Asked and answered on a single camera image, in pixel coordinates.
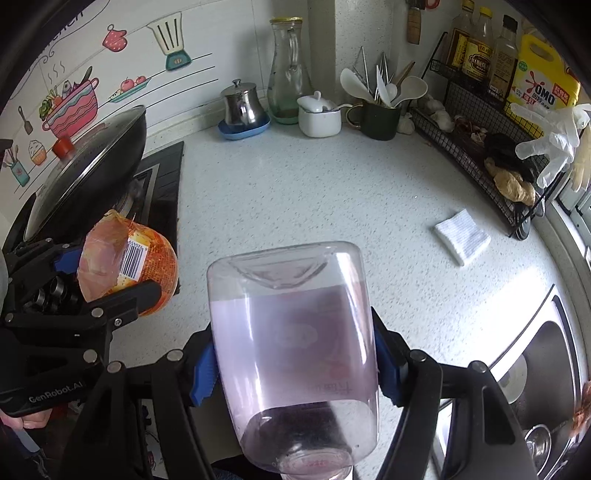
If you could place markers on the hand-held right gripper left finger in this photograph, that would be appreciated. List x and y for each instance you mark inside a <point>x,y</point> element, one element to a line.
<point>205,369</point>

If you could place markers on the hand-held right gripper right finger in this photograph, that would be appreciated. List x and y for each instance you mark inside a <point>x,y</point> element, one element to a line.
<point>385,364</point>

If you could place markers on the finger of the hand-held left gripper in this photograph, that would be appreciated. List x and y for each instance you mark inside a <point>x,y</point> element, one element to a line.
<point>129,302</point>
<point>64,261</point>

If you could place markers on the orange jelly cup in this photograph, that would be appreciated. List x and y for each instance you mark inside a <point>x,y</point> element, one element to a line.
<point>152,258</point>

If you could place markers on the clear plastic bottle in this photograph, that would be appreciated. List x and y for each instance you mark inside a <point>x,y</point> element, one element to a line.
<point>295,332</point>

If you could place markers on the person's left hand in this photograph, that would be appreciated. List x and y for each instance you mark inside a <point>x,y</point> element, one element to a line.
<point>27,421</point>

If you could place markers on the glass lid red knob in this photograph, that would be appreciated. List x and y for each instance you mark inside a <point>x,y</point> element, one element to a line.
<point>87,170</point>

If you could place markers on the black gas stove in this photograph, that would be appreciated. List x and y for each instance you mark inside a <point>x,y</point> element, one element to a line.
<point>161,184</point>

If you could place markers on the black wok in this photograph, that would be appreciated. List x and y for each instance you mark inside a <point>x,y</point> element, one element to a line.
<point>131,152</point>

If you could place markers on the white bowl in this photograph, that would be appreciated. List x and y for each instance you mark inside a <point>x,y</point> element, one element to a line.
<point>517,378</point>

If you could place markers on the white paper towel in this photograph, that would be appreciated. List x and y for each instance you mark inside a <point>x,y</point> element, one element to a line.
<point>461,237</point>

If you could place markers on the steel sink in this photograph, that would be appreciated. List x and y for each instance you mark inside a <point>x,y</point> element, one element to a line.
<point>549,350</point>

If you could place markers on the dark round sink stopper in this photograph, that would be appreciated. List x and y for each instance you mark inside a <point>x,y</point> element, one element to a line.
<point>521,228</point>

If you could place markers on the brown loofah scrubber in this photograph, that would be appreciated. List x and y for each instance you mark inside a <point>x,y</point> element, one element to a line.
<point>584,410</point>

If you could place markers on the ginger root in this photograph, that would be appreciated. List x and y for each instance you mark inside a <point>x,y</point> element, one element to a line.
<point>512,184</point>

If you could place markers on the steel oil pot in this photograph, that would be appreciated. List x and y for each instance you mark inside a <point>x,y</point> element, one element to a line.
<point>240,108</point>

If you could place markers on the garlic bulb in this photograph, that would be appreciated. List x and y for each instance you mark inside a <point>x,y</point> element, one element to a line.
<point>406,124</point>
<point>443,121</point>

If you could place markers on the dark green mug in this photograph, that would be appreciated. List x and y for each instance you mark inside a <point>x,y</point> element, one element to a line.
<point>381,122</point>

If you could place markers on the white sugar jar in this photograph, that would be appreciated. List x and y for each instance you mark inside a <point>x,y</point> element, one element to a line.
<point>318,122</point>

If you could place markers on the glass pitcher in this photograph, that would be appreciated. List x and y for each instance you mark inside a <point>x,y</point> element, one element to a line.
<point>288,87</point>

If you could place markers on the cream rubber glove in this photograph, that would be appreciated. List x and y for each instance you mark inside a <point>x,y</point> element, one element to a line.
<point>581,173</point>

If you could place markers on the white spoon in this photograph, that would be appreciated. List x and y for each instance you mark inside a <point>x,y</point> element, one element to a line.
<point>413,90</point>

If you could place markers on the clear plastic glove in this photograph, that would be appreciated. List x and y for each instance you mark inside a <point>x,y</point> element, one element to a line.
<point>554,138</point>

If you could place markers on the white rice paddle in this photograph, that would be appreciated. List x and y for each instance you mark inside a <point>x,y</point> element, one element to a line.
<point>353,83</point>

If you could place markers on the sauce bottle brown label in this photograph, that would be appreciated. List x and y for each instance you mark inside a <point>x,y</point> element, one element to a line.
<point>478,60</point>

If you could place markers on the black cap sauce bottle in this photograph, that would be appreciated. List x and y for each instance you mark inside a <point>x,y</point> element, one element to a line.
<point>503,64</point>

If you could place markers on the yellow detergent bottle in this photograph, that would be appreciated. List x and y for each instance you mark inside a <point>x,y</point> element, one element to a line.
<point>540,78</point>

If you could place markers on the amber sauce bottle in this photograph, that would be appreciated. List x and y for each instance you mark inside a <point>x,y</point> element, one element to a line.
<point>459,46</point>

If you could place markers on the kitchen wall sticker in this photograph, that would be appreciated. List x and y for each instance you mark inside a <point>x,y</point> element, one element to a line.
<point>74,110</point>

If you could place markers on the window frame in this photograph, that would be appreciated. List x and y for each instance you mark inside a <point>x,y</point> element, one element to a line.
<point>572,221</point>

